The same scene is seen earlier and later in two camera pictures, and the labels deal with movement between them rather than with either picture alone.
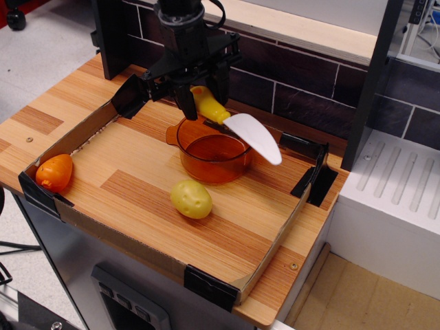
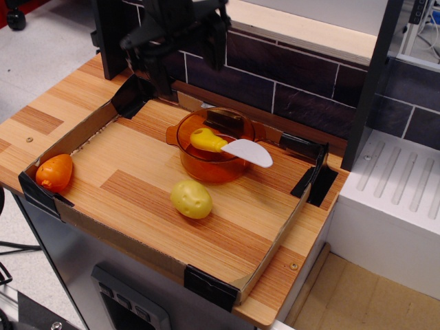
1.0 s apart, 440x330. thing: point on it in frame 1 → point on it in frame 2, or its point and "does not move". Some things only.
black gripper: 191,57 → 168,19
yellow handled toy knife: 251,127 → 247,149
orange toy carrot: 54,172 does not move
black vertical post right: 362,120 does not move
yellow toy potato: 192,199 does not move
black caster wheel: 16,20 does not move
